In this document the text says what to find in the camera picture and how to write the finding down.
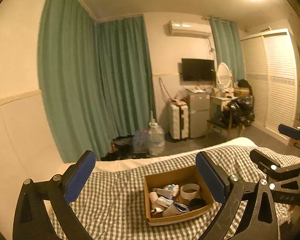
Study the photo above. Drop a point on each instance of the blue tinted water jug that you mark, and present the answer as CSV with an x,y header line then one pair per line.
x,y
140,141

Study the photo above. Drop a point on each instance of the white blue toothpaste tube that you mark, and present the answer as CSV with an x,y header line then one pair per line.
x,y
165,201

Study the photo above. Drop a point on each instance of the white air conditioner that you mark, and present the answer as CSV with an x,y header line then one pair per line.
x,y
190,28

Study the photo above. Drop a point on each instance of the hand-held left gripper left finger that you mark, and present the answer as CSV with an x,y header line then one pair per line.
x,y
80,176

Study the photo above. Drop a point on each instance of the green checkered blanket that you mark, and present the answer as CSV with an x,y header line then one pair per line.
x,y
115,185

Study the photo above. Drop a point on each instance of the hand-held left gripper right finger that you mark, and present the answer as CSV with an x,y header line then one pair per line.
x,y
211,178

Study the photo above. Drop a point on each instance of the clear water jug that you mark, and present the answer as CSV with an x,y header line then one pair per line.
x,y
156,137

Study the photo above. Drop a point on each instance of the white plastic tube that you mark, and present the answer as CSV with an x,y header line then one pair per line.
x,y
156,210

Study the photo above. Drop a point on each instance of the white tape roll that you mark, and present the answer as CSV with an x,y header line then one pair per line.
x,y
190,194

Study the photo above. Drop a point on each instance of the dark patterned cloth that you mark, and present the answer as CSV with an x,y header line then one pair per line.
x,y
120,147

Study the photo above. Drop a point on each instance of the narrow green curtain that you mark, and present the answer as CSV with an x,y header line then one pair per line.
x,y
227,45

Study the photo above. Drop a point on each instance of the black plastic bags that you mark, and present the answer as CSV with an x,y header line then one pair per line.
x,y
240,110

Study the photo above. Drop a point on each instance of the white dressing table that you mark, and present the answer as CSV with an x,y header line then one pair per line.
x,y
222,100

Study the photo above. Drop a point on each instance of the black wall television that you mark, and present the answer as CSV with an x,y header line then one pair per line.
x,y
197,70

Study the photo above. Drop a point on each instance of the small grey fridge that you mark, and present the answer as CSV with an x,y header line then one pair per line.
x,y
197,115

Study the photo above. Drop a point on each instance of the large green curtain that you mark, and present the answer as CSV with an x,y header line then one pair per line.
x,y
90,80

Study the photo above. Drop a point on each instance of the black handbag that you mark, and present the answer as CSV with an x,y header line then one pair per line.
x,y
243,83

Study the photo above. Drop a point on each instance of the brown cardboard box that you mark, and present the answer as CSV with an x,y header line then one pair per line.
x,y
175,218

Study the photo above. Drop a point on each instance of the white suitcase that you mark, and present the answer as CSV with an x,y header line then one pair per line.
x,y
176,120

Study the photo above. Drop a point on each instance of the oval white vanity mirror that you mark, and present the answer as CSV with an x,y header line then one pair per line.
x,y
223,73

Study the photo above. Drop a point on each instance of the dark seat chair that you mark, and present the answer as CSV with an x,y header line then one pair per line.
x,y
215,125

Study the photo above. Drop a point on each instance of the white plastic bottle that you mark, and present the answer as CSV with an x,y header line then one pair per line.
x,y
153,197

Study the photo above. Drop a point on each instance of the white louvered wardrobe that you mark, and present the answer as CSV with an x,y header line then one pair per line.
x,y
277,80

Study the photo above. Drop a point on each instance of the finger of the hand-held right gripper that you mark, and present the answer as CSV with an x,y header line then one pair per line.
x,y
263,158
290,131

